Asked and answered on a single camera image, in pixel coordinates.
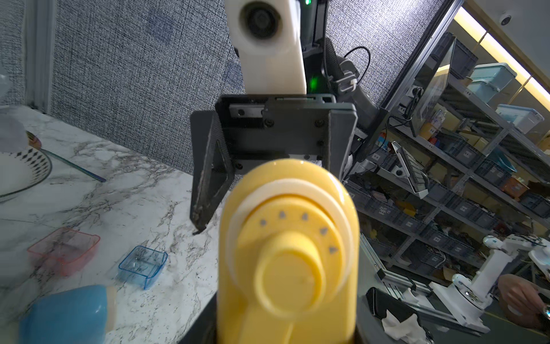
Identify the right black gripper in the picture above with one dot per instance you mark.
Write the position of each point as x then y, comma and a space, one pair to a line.
255, 129

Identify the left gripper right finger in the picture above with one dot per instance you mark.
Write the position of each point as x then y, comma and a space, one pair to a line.
368, 328

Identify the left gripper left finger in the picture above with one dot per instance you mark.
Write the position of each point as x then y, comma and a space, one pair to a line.
203, 330

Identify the clear blue shavings tray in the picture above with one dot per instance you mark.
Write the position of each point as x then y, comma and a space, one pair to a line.
142, 266

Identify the yellow pencil sharpener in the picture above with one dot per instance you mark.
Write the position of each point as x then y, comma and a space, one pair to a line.
288, 257

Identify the bright blue pencil sharpener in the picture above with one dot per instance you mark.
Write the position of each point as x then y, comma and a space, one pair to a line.
81, 315

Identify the clear pink shavings tray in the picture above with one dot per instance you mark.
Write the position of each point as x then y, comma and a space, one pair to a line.
64, 251

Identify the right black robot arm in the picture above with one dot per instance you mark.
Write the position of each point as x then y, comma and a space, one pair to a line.
330, 74

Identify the gold blue spoon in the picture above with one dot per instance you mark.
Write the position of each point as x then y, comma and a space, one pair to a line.
36, 143

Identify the yellow white patterned bowl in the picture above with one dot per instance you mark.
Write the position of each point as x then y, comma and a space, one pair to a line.
22, 171

